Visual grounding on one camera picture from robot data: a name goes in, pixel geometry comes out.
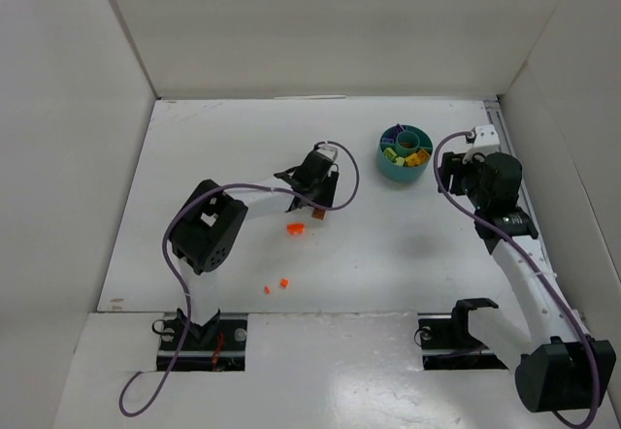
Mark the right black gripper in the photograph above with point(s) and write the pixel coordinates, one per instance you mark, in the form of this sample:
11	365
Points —
447	172

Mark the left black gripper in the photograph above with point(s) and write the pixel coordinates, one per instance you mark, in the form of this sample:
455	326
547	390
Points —
325	189

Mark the yellow orange lego brick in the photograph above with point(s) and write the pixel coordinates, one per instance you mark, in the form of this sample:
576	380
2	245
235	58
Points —
418	158

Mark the green square lego brick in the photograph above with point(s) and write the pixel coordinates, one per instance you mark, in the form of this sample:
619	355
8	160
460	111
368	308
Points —
390	153

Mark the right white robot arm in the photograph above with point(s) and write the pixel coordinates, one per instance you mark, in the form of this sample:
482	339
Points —
557	365

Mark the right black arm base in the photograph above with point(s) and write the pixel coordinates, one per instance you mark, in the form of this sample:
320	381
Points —
447	344

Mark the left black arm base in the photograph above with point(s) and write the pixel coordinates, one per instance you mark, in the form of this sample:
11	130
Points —
217	346

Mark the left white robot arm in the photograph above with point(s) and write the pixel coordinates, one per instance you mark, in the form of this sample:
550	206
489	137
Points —
202	235

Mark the teal divided round container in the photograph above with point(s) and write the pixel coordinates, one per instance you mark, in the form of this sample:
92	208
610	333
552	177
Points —
388	168

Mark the orange lego dish piece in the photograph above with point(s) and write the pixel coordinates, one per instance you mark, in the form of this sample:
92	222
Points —
295	229

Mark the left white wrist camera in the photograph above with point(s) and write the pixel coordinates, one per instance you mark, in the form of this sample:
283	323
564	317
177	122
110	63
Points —
327	151

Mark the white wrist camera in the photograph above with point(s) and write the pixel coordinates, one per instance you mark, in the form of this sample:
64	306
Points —
483	139
327	151

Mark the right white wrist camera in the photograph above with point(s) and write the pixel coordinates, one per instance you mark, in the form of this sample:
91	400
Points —
483	139

